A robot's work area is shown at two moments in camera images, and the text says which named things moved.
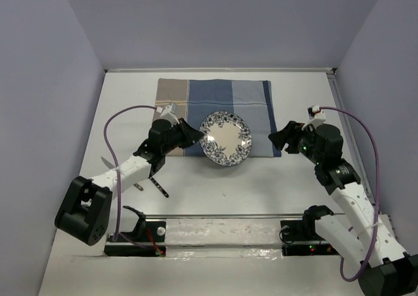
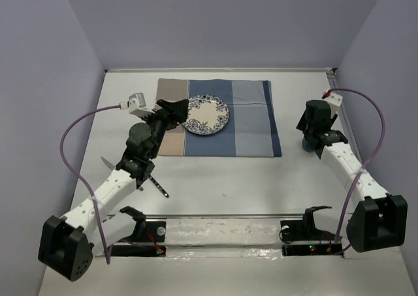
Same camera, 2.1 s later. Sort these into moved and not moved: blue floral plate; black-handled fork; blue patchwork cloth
Moved: blue floral plate
Not moved: black-handled fork; blue patchwork cloth
